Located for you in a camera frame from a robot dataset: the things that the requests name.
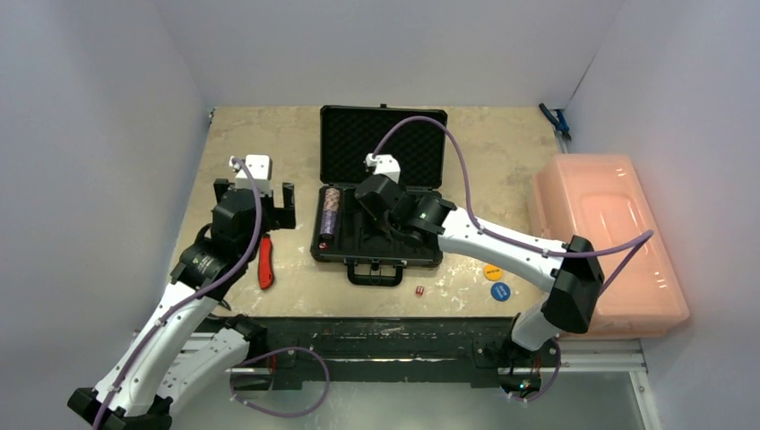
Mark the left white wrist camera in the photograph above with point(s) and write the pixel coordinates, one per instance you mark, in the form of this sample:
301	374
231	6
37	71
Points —
260	168

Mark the yellow dealer button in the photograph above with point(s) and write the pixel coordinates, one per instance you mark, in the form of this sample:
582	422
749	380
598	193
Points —
492	273

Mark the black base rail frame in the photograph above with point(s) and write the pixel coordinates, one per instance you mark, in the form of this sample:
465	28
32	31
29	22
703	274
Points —
410	350

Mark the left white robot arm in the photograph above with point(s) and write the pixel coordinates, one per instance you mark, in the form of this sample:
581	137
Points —
147	387

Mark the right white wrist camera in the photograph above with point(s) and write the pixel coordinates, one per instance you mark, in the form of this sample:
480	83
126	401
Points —
383	164

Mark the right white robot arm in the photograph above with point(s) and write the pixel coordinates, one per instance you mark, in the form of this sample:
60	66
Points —
567	273

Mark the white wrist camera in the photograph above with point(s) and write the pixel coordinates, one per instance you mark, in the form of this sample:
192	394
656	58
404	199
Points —
260	168
383	164

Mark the black poker set case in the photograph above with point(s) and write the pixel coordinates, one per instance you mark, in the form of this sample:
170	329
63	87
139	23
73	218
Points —
347	135

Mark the red black folding knife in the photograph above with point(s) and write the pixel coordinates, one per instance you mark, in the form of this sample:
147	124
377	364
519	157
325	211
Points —
265	271

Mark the purple poker chip stack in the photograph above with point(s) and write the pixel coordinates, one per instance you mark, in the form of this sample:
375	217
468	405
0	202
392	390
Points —
328	224

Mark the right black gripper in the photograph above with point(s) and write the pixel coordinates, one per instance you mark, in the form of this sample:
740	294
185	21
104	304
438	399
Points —
368	193

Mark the blue handled pliers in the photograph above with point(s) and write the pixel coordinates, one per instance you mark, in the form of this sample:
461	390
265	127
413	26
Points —
557	119

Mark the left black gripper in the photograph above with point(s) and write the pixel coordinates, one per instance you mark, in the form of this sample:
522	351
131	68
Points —
279	217

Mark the blue dealer button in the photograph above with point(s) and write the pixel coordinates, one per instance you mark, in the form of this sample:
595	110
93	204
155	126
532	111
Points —
500	291

